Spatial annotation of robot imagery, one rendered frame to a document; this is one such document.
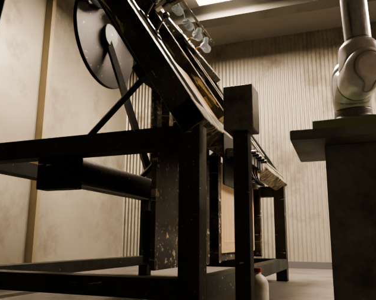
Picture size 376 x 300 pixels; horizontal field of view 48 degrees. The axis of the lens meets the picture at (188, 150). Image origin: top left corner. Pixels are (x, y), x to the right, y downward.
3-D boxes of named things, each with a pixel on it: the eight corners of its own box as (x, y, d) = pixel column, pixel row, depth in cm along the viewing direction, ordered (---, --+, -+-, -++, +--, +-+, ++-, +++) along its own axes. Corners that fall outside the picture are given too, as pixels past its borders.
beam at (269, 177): (183, 134, 171) (205, 118, 169) (169, 112, 175) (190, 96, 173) (277, 191, 371) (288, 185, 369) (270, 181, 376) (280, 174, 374)
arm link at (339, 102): (367, 113, 189) (362, 66, 192) (379, 103, 171) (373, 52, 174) (330, 116, 191) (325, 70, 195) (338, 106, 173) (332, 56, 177)
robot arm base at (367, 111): (376, 126, 190) (375, 114, 190) (377, 116, 169) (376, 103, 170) (334, 131, 197) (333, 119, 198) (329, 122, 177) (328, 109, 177)
